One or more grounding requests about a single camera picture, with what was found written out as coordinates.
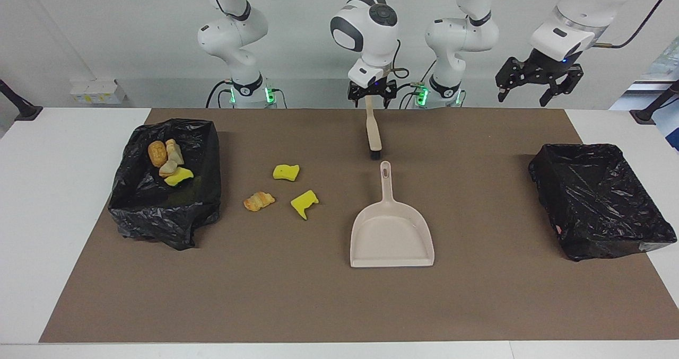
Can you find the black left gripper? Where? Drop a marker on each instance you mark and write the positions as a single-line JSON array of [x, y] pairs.
[[549, 66]]

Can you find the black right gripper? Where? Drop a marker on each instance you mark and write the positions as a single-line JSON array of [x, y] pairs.
[[373, 87]]

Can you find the beige brush with black bristles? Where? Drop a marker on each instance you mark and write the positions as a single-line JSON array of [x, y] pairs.
[[373, 136]]

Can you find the notched yellow sponge piece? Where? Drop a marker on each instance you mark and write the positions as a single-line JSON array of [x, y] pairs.
[[303, 202]]

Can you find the beige plastic dustpan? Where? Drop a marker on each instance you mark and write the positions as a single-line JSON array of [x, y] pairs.
[[390, 237]]

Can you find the small croissant bread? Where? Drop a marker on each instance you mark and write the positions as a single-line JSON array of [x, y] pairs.
[[167, 169], [259, 201]]

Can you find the pale bread slice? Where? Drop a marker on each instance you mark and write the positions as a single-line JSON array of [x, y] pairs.
[[174, 152]]

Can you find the green and yellow sponge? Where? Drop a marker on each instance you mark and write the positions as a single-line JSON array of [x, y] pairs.
[[179, 177]]

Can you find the brown oval bread roll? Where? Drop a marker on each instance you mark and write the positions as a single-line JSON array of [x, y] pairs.
[[157, 154]]

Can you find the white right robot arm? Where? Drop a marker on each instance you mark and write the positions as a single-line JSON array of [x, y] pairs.
[[371, 35]]

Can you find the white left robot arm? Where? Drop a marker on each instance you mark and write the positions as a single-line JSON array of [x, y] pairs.
[[573, 9]]

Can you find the shallow bin with black bag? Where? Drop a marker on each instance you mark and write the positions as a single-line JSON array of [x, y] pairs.
[[594, 200]]

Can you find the tall bin with black bag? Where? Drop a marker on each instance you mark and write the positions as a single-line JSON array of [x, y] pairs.
[[159, 210]]

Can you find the black stand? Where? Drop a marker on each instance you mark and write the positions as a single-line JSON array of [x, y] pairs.
[[26, 112], [644, 116]]

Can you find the brown table mat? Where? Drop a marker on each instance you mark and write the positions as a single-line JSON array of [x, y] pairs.
[[265, 295]]

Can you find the white box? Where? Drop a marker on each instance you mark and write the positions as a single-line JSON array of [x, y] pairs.
[[98, 91]]

